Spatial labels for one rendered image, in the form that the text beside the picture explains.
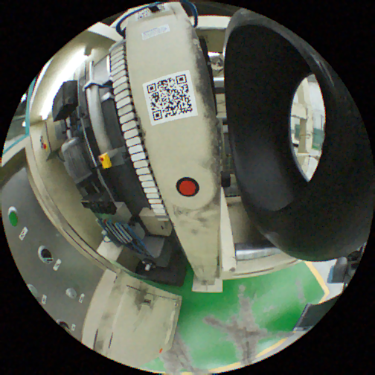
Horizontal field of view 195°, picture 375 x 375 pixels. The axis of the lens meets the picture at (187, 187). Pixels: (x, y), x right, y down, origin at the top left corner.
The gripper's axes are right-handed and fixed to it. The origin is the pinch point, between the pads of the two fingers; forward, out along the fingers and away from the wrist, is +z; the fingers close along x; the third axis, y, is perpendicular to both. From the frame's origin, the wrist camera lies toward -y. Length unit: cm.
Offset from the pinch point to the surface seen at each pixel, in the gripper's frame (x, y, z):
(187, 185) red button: -22, 17, 42
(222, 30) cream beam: 28, -11, 76
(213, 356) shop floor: -95, 43, -67
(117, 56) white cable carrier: -18, -3, 67
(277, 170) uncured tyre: 15.3, 34.7, 25.3
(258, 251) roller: -20.1, 21.2, 20.8
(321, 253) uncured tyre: -19.3, 4.2, 24.4
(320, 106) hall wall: 1156, 93, -138
